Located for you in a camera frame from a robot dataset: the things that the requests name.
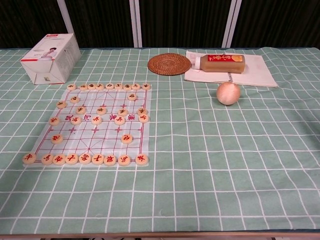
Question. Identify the wooden chess piece red lettering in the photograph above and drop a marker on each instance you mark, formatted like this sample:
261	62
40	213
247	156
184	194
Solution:
109	160
57	138
75	120
59	159
71	159
29	158
143	118
54	121
97	159
96	120
85	159
47	159
142	159
127	138
124	160
119	120

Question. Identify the wooden chess piece dark lettering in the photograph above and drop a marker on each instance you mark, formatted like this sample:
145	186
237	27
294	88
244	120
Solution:
83	87
100	86
146	86
127	86
109	86
74	99
135	86
101	110
61	104
142	111
118	86
122	111
92	86
132	96
81	109
71	86

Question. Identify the translucent chess board sheet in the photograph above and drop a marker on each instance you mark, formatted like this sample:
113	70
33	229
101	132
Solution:
100	140

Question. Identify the round woven rattan coaster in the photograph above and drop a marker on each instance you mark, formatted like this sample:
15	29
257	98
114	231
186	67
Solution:
169	64

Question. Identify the green checked tablecloth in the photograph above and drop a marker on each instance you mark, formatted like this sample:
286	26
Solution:
200	162

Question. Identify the pale pink ball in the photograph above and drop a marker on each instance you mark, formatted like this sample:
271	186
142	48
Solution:
228	93

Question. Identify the brown drink bottle red label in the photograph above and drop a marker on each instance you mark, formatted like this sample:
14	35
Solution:
220	65

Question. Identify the white spiral notebook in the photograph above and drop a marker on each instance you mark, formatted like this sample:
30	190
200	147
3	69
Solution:
255	72

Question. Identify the white lamp carton box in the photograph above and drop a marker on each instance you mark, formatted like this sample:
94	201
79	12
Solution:
45	67

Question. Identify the aluminium partition post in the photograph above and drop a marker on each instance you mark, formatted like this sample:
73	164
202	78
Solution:
65	17
136	22
231	22

